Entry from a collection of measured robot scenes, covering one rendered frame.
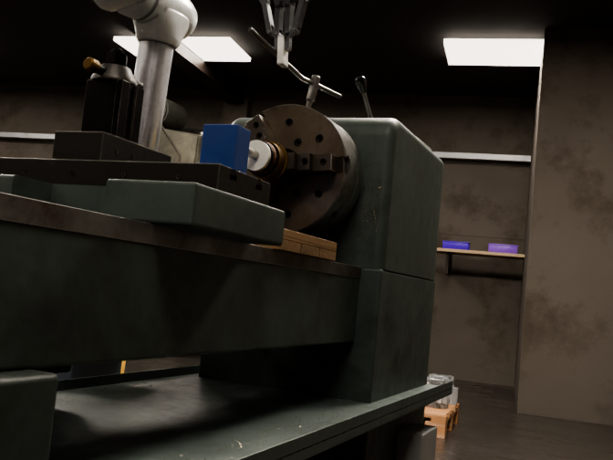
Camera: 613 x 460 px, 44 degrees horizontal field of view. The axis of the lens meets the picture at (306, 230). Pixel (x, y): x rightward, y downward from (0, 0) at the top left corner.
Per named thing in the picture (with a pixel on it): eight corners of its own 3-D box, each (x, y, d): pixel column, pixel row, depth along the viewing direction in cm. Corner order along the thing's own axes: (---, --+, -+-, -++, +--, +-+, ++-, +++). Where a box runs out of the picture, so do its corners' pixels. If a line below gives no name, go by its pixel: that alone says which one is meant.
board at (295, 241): (193, 249, 180) (195, 233, 180) (335, 261, 166) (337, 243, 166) (117, 236, 152) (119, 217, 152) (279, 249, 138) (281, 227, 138)
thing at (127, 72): (109, 91, 137) (110, 75, 138) (146, 90, 134) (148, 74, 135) (80, 78, 130) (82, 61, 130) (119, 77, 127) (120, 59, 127)
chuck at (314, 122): (228, 221, 195) (260, 103, 195) (338, 251, 183) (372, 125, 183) (211, 216, 187) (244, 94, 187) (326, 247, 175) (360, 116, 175)
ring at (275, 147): (258, 143, 178) (241, 135, 170) (295, 144, 175) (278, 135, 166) (254, 182, 177) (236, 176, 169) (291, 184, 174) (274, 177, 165)
